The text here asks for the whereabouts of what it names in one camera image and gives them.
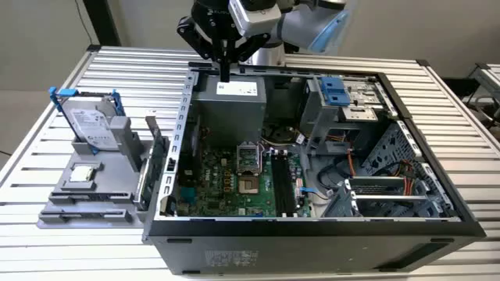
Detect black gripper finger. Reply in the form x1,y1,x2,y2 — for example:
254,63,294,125
174,16,226,83
225,33,272,83

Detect black RAM stick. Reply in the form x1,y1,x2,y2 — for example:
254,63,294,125
57,191,125,199
57,212,126,220

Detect black RAM slot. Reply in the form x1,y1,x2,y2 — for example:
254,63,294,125
270,152,284,216
284,152,297,216
276,152,288,216
280,152,292,216

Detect grey power supply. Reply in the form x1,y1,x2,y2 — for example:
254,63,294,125
190,74,266,147

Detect blue plastic bay latch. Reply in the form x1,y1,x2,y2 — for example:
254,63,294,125
317,76,352,108

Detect black round fan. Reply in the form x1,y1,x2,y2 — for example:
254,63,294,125
269,124,300,144

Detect grey metal drive cage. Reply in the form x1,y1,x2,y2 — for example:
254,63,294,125
301,75,386,155

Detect metal socket cover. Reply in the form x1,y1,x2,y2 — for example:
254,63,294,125
236,141,261,174

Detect hard disk in blue carrier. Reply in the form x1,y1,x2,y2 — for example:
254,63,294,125
46,86,126,155

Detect CPU socket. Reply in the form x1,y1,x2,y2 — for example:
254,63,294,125
237,174,261,196

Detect green motherboard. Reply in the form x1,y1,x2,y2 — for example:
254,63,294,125
177,146,313,218

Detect black expansion slot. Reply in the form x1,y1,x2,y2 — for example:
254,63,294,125
178,152,198,188

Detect green graphics card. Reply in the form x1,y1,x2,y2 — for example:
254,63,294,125
132,115,170,211

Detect grey parts rack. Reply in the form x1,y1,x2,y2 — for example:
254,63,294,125
36,115,172,229

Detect teal expansion slot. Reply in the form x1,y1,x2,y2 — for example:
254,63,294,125
178,188,197,204

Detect silver CPU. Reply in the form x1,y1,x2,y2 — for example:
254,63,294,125
68,165,97,182

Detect metal slat side table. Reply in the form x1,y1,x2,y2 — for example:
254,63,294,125
462,62,500,138

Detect grey disk bay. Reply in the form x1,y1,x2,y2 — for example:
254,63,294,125
321,174,448,219

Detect black PC case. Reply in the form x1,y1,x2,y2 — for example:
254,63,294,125
140,60,488,276

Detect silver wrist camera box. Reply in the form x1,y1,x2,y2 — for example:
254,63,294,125
228,0,282,38

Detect black upright post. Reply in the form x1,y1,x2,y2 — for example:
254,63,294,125
82,0,122,47

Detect orange data wire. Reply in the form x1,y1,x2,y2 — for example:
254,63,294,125
345,148,357,178

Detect black looped wire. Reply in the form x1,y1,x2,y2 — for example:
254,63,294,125
316,162,350,193

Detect orange yellow power wires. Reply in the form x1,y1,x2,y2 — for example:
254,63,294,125
392,160,417,197

